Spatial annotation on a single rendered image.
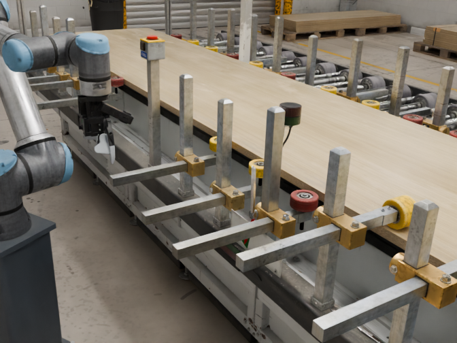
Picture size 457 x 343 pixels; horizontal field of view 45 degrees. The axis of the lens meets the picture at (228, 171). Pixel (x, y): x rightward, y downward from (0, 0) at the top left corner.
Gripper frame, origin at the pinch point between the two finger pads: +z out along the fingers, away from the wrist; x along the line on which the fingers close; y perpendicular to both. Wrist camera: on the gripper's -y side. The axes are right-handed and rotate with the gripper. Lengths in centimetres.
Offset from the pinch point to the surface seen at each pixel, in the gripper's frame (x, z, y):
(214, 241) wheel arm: 48, 9, -13
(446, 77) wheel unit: 8, -14, -140
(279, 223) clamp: 49, 7, -32
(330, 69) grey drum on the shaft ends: -108, 12, -177
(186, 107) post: -7.3, -9.8, -30.7
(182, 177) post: -8.4, 16.6, -29.6
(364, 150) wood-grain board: 23, 4, -85
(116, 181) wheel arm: -1.9, 10.1, -3.2
